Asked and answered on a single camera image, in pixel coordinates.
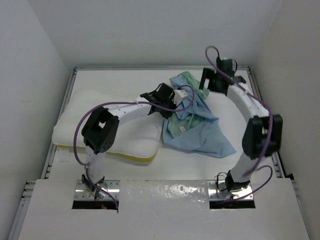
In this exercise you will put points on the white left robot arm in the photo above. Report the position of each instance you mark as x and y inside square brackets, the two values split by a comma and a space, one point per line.
[100, 130]

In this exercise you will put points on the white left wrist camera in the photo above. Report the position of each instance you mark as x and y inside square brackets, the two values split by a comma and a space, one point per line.
[179, 96]

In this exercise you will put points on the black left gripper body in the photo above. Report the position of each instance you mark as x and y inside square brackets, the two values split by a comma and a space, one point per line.
[167, 103]

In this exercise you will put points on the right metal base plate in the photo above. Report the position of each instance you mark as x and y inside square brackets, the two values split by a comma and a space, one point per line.
[217, 192]

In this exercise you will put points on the blue and green pillowcase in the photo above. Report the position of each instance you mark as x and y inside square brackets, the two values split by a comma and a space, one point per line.
[195, 129]

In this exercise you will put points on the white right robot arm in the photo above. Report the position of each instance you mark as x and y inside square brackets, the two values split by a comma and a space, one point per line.
[263, 133]

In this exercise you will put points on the white pillow with yellow band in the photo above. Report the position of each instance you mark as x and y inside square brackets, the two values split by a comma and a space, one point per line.
[137, 140]

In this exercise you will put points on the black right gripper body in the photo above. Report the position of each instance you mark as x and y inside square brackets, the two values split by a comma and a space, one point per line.
[213, 82]

